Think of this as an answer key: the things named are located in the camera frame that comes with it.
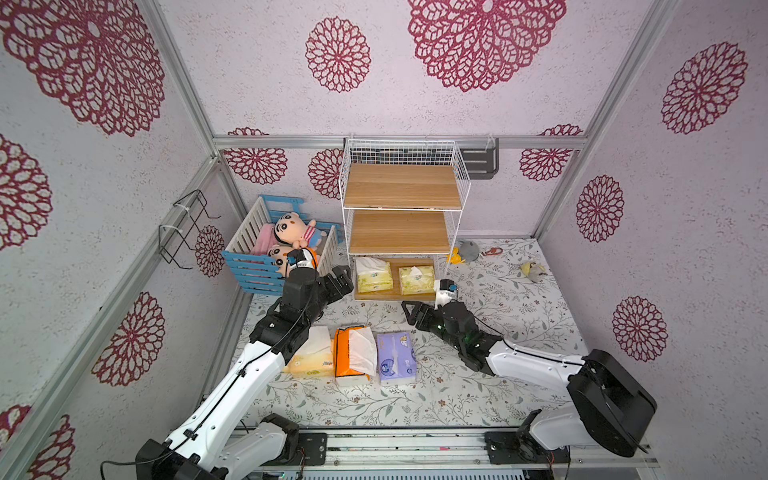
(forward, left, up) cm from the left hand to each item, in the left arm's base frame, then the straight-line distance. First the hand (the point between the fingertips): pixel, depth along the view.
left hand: (336, 275), depth 76 cm
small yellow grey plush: (+19, -65, -23) cm, 71 cm away
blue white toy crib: (+28, +26, -12) cm, 40 cm away
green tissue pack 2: (+13, -23, -20) cm, 34 cm away
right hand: (-1, -20, -13) cm, 24 cm away
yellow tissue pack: (-14, +8, -20) cm, 26 cm away
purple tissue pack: (-13, -15, -20) cm, 29 cm away
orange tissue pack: (-12, -4, -19) cm, 23 cm away
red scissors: (+32, -54, -27) cm, 68 cm away
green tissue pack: (+15, -8, -19) cm, 26 cm away
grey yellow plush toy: (+27, -42, -22) cm, 55 cm away
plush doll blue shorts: (+28, +20, -12) cm, 36 cm away
